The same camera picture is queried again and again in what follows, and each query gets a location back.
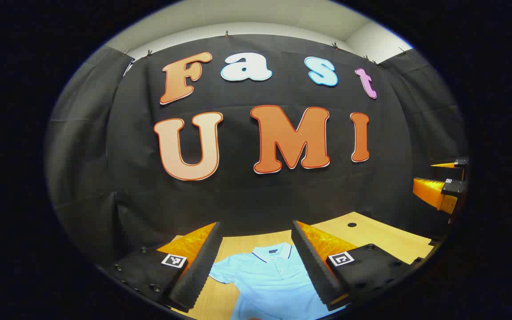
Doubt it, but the light blue T-shirt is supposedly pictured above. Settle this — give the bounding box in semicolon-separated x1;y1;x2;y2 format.
208;242;348;320

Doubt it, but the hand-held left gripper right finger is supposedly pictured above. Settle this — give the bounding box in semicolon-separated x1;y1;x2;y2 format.
291;220;418;312

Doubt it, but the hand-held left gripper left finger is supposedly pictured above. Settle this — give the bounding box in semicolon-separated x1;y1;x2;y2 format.
105;221;224;312

